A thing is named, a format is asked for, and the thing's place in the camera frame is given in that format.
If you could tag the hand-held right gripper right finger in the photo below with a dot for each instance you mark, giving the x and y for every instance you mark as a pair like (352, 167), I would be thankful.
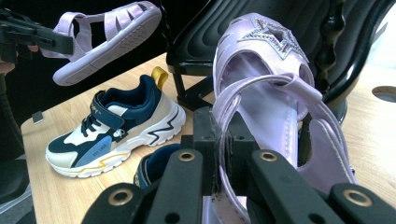
(280, 193)

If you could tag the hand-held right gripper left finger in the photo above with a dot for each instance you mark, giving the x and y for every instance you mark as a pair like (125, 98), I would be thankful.
(183, 186)

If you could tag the navy and white sneaker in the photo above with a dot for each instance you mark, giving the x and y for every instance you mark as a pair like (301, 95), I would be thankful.
(137, 124)
(155, 168)

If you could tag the lilac sandal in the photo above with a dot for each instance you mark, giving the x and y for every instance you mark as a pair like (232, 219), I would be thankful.
(124, 34)
(267, 124)

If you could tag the black shoe rack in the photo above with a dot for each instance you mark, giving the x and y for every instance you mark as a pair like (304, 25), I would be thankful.
(199, 40)

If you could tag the small grey block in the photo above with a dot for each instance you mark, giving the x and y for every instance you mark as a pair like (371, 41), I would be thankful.
(37, 117)

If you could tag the black chair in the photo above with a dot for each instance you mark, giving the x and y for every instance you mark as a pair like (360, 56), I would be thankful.
(12, 180)

